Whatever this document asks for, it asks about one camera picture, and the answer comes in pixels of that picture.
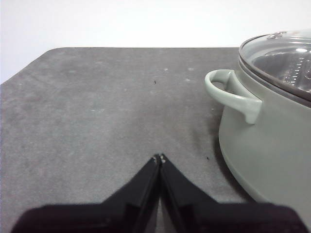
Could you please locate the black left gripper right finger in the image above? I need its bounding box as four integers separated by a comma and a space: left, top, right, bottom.
160, 153, 304, 233

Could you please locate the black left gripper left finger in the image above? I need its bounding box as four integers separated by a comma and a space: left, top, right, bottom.
11, 154, 161, 233

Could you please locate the glass lid with green knob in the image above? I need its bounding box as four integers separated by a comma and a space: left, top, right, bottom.
239, 30, 311, 101

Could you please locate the pale green electric steamer pot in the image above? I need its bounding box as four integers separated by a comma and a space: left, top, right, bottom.
205, 31, 311, 203

